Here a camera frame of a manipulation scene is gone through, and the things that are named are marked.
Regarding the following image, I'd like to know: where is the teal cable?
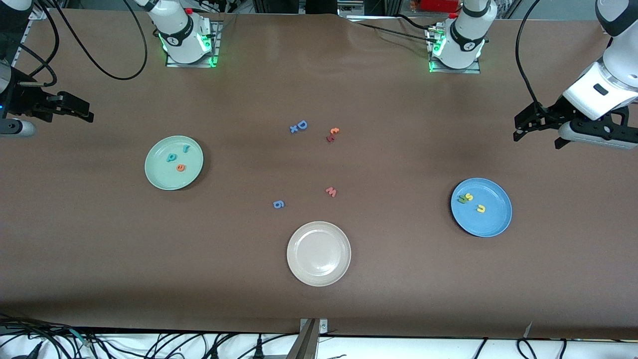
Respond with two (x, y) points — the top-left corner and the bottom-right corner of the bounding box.
(64, 327), (98, 348)

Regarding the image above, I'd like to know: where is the pale green plate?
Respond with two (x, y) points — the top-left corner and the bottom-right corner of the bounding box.
(145, 136), (204, 191)

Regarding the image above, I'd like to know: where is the beige plate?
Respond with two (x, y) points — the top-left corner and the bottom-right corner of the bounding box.
(287, 221), (352, 287)

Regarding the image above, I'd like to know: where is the small metal bracket plate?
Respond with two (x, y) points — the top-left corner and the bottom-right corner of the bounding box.
(300, 318), (329, 335)

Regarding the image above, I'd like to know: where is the thin black base cable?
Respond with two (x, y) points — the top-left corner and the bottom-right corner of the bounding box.
(355, 14), (439, 41)

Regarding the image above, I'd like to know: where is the blue plate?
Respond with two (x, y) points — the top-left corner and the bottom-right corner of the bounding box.
(451, 178), (513, 238)

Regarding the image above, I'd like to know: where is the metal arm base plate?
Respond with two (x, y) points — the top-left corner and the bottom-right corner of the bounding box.
(428, 25), (482, 74)
(166, 20), (220, 68)

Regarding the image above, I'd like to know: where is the aluminium profile post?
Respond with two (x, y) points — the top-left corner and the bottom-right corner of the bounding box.
(286, 318), (320, 359)

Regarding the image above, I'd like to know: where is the red box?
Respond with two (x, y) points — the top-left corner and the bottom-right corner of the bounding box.
(420, 0), (462, 13)

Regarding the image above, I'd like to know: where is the brown table cover mat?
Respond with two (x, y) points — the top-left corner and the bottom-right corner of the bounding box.
(0, 9), (638, 341)

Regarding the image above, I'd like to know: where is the looped black floor cable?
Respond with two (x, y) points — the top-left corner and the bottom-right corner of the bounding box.
(516, 338), (539, 359)

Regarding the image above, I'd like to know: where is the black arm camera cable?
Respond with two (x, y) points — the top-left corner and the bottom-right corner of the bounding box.
(515, 0), (544, 113)
(0, 0), (149, 89)

